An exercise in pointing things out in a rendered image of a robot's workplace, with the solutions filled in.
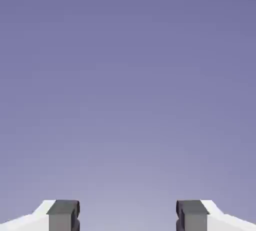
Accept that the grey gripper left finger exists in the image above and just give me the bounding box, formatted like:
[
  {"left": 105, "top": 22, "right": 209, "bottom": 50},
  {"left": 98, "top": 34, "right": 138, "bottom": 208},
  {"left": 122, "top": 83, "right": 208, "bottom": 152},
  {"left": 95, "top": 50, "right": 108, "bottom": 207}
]
[{"left": 0, "top": 199, "right": 81, "bottom": 231}]

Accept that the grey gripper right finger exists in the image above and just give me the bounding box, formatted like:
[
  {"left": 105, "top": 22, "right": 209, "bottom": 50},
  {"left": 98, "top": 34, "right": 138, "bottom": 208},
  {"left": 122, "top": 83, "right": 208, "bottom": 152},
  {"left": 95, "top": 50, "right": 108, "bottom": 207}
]
[{"left": 175, "top": 199, "right": 256, "bottom": 231}]

